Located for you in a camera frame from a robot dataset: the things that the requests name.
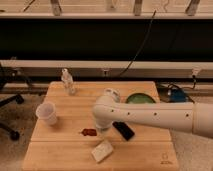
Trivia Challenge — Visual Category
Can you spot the black hanging cable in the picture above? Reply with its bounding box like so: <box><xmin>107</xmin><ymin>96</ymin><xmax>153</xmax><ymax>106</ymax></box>
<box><xmin>118</xmin><ymin>9</ymin><xmax>157</xmax><ymax>77</ymax></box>

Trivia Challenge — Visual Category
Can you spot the black office chair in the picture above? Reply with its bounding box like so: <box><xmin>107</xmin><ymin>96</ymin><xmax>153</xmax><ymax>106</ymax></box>
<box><xmin>0</xmin><ymin>63</ymin><xmax>24</xmax><ymax>141</ymax></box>

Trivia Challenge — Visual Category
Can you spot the red chili pepper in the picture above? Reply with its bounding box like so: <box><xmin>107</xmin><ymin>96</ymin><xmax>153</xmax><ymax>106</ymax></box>
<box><xmin>81</xmin><ymin>129</ymin><xmax>97</xmax><ymax>136</ymax></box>

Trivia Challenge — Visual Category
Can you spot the blue box on floor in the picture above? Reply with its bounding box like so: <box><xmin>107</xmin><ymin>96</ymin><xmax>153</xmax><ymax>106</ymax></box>
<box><xmin>169</xmin><ymin>89</ymin><xmax>186</xmax><ymax>102</ymax></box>

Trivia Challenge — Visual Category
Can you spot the black floor cable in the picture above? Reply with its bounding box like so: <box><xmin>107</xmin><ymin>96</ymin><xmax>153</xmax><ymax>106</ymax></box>
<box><xmin>156</xmin><ymin>82</ymin><xmax>196</xmax><ymax>103</ymax></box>

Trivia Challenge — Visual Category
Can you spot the white sponge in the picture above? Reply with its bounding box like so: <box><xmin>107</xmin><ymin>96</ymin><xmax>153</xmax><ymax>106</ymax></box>
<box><xmin>91</xmin><ymin>140</ymin><xmax>114</xmax><ymax>163</ymax></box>

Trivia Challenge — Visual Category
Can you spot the green bowl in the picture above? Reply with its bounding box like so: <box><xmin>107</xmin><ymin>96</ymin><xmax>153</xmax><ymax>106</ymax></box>
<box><xmin>126</xmin><ymin>93</ymin><xmax>155</xmax><ymax>104</ymax></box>

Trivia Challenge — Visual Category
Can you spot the black smartphone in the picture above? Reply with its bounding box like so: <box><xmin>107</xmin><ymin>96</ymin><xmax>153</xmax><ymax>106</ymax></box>
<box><xmin>113</xmin><ymin>122</ymin><xmax>135</xmax><ymax>141</ymax></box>

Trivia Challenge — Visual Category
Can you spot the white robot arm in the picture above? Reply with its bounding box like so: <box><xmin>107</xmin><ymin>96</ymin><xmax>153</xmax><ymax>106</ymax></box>
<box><xmin>92</xmin><ymin>88</ymin><xmax>213</xmax><ymax>138</ymax></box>

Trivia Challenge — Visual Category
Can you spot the white plastic cup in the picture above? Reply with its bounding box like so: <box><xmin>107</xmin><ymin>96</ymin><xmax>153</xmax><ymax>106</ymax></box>
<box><xmin>35</xmin><ymin>102</ymin><xmax>57</xmax><ymax>125</ymax></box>

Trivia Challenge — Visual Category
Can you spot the clear plastic bottle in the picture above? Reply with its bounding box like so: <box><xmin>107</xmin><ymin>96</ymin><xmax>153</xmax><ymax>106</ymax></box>
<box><xmin>61</xmin><ymin>68</ymin><xmax>75</xmax><ymax>95</ymax></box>

